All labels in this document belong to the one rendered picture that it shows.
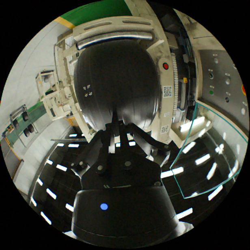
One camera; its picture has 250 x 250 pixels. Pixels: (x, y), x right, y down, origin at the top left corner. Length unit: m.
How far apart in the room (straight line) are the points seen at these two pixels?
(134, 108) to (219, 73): 0.53
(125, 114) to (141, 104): 0.05
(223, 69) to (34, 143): 11.80
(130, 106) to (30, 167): 11.54
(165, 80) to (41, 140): 11.71
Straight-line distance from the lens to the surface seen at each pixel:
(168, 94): 0.52
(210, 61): 0.59
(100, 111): 0.22
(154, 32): 0.45
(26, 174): 11.69
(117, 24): 0.40
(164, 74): 0.49
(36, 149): 11.43
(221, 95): 0.55
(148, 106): 0.24
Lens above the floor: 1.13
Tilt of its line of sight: 32 degrees up
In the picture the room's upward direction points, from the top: 168 degrees clockwise
